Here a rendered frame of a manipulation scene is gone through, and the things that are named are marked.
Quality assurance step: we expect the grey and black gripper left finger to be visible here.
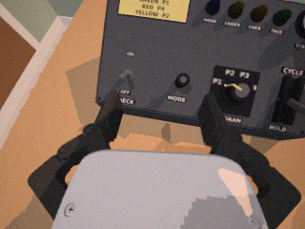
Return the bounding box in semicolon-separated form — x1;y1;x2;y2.
28;91;124;220

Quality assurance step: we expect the dark grey control console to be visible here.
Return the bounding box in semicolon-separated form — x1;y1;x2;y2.
95;0;305;141

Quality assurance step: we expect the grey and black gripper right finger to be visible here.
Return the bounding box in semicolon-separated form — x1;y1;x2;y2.
197;94;301;229

